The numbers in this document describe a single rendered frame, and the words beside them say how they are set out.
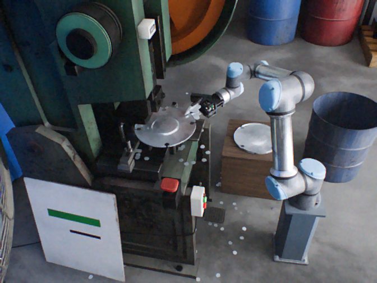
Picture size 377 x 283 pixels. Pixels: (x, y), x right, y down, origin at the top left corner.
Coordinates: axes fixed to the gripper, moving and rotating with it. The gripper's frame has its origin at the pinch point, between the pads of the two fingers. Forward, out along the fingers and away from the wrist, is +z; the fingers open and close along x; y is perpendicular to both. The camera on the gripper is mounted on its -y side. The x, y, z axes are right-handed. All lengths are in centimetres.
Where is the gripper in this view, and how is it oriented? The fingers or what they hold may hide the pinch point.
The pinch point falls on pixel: (185, 114)
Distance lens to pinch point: 164.1
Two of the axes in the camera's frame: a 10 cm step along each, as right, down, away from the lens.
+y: 6.3, 4.9, -6.0
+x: 0.8, 7.3, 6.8
